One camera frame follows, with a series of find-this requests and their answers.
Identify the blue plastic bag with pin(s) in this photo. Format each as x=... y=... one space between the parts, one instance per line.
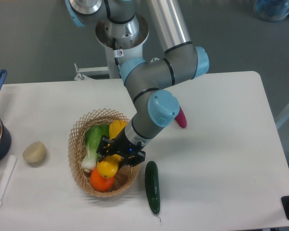
x=272 y=10

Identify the white rolled cloth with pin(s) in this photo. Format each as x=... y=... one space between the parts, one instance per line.
x=6 y=175

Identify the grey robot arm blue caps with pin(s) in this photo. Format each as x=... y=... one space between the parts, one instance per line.
x=123 y=32

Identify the green bok choy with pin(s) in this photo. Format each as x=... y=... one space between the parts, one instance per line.
x=92 y=141

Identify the yellow bell pepper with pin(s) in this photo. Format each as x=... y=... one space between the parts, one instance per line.
x=116 y=127

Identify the beige potato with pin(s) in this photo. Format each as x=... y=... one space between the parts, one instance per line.
x=35 y=152

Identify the orange fruit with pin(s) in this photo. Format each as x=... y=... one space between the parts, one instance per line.
x=100 y=183

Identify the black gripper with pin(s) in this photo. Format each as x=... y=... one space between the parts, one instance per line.
x=130 y=150

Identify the purple sweet potato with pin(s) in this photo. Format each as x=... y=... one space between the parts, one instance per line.
x=181 y=119

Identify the dark green cucumber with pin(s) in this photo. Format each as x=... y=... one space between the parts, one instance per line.
x=152 y=187

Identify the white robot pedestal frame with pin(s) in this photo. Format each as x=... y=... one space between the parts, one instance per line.
x=116 y=54

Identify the woven wicker basket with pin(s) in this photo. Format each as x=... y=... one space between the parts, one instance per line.
x=125 y=176

